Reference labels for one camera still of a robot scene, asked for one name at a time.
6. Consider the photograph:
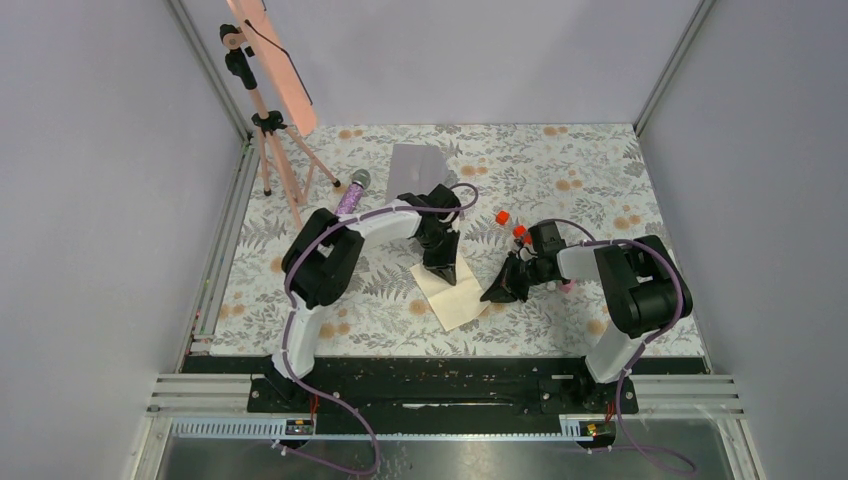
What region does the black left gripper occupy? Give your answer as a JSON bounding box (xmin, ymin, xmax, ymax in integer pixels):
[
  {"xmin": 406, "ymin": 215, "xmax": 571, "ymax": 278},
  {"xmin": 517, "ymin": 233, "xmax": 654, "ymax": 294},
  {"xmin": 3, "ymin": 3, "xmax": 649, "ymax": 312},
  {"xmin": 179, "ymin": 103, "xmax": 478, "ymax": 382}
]
[{"xmin": 417, "ymin": 228, "xmax": 461, "ymax": 286}]

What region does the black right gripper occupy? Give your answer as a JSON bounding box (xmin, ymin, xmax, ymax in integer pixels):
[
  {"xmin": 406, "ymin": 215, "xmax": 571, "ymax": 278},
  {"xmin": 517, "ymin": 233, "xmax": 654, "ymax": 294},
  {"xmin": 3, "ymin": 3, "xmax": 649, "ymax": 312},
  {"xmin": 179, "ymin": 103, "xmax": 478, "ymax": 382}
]
[{"xmin": 481, "ymin": 251, "xmax": 552, "ymax": 303}]

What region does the beige letter paper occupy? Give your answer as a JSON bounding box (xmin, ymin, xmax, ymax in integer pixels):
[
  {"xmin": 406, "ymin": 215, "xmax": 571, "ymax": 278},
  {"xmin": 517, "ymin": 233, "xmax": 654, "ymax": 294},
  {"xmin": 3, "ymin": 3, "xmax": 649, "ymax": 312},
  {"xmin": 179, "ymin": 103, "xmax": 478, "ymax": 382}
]
[{"xmin": 410, "ymin": 255, "xmax": 489, "ymax": 332}]

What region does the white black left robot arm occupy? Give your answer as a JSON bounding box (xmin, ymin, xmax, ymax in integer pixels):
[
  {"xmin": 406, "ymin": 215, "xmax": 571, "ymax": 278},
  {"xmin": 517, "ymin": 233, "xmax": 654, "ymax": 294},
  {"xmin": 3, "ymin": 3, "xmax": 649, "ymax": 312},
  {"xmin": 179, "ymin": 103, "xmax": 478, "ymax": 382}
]
[{"xmin": 271, "ymin": 184, "xmax": 473, "ymax": 411}]

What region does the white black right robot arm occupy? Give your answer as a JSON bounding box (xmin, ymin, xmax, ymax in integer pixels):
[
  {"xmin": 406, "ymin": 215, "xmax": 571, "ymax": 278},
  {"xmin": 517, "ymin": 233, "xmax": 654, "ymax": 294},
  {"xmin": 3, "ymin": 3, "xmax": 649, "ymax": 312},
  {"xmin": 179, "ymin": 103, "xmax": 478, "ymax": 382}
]
[{"xmin": 480, "ymin": 219, "xmax": 693, "ymax": 412}]

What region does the grey envelope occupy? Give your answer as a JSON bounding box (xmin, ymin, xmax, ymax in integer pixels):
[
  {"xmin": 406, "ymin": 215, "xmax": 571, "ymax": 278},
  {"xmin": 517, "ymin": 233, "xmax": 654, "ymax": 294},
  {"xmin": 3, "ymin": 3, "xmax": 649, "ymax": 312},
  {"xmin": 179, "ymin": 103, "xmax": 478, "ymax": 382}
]
[{"xmin": 385, "ymin": 144, "xmax": 452, "ymax": 202}]

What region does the floral patterned table mat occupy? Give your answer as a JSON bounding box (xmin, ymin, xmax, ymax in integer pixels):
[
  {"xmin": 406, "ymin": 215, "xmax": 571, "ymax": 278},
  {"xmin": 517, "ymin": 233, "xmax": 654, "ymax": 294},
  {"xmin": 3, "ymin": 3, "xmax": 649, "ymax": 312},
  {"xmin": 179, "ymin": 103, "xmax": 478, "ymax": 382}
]
[{"xmin": 210, "ymin": 124, "xmax": 665, "ymax": 357}]

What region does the red rectangular block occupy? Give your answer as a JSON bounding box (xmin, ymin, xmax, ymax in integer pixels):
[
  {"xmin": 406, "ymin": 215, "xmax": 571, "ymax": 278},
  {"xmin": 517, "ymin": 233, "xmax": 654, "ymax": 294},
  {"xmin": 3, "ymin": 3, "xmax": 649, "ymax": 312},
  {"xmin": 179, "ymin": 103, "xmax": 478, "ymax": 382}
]
[{"xmin": 512, "ymin": 225, "xmax": 532, "ymax": 245}]

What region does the pink eraser block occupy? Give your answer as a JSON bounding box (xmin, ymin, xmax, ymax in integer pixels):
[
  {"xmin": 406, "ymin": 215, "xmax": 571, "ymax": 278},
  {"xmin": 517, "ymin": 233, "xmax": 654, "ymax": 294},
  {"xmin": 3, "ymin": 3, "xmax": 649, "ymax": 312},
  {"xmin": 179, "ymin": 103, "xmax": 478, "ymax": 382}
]
[{"xmin": 559, "ymin": 280, "xmax": 577, "ymax": 293}]

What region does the small red cube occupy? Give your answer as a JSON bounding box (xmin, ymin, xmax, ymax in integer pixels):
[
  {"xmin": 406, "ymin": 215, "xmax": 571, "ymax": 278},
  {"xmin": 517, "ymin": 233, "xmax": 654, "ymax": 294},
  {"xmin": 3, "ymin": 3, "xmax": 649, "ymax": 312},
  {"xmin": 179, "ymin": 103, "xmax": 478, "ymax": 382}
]
[{"xmin": 495, "ymin": 211, "xmax": 510, "ymax": 225}]

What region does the purple glitter microphone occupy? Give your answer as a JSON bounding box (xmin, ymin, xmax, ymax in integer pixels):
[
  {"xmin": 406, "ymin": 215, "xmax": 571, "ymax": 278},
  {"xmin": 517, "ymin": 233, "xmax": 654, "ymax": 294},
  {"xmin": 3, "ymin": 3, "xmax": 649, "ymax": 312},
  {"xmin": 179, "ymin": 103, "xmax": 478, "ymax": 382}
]
[{"xmin": 334, "ymin": 169, "xmax": 371, "ymax": 216}]

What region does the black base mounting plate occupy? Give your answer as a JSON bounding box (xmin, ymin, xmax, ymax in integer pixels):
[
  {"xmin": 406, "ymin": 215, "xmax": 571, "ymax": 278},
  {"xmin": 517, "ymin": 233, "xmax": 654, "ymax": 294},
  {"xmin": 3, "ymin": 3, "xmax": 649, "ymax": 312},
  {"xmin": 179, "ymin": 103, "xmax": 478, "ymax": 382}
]
[{"xmin": 181, "ymin": 356, "xmax": 710, "ymax": 437}]

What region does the pink tripod stand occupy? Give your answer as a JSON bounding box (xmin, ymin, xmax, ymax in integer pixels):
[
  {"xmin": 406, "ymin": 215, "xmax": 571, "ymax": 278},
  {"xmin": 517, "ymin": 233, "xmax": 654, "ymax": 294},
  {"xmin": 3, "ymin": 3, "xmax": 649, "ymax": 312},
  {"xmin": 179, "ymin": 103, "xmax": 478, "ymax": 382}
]
[{"xmin": 219, "ymin": 24, "xmax": 341, "ymax": 228}]

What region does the pink board on tripod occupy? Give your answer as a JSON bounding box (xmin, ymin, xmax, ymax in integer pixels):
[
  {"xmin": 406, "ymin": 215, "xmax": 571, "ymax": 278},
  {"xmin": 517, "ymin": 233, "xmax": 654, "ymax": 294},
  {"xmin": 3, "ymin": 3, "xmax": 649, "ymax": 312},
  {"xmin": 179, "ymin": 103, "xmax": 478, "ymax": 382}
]
[{"xmin": 227, "ymin": 0, "xmax": 317, "ymax": 135}]

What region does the aluminium slotted rail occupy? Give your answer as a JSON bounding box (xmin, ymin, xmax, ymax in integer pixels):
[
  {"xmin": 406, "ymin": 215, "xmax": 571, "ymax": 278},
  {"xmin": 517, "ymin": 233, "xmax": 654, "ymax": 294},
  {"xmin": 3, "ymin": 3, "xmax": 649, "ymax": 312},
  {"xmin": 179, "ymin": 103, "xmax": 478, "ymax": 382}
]
[{"xmin": 170, "ymin": 415, "xmax": 598, "ymax": 443}]

